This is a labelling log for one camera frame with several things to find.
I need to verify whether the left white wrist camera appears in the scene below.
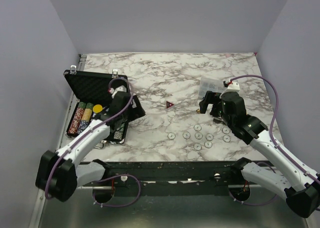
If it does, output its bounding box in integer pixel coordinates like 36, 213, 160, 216
108, 85, 127, 99

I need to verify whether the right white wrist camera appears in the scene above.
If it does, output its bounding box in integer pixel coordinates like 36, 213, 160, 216
223, 79, 240, 93

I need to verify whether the white poker chip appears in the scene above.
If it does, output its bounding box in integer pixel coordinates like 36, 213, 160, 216
193, 124, 202, 132
194, 132, 203, 140
205, 133, 214, 141
204, 140, 213, 149
182, 131, 191, 140
222, 127, 230, 134
193, 143, 202, 151
222, 135, 231, 143
167, 132, 176, 140

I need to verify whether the clear plastic screw organizer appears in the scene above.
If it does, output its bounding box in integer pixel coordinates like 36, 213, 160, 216
198, 76, 225, 100

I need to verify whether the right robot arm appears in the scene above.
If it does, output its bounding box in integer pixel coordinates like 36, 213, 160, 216
199, 91, 320, 218

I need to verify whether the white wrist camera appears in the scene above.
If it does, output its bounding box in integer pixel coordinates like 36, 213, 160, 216
108, 85, 127, 99
223, 79, 240, 93

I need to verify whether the black mounting rail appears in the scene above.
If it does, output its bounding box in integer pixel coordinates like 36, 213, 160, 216
86, 161, 258, 200

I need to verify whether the black poker chip case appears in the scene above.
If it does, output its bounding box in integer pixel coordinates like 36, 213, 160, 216
63, 67, 130, 139

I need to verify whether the yellow dealer button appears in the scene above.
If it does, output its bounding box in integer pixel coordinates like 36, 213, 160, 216
92, 104, 103, 114

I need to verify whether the triangular all-in button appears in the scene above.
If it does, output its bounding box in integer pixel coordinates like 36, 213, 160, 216
165, 101, 174, 109

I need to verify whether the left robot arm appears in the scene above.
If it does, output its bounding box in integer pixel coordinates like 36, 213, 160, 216
35, 91, 146, 202

